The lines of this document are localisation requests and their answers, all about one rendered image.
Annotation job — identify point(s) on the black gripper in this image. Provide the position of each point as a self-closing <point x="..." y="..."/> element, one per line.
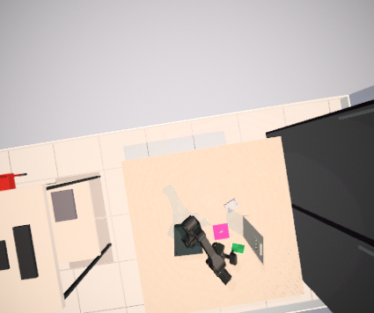
<point x="233" y="257"/>

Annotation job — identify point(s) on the beige socket panel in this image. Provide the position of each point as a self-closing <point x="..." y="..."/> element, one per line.
<point x="254" y="238"/>

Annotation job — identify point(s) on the translucent pink square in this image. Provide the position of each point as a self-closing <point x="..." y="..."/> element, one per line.
<point x="224" y="234"/>

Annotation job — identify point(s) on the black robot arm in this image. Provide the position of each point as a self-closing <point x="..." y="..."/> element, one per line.
<point x="215" y="260"/>

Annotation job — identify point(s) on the green square patch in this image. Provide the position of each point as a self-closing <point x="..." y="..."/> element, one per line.
<point x="238" y="247"/>

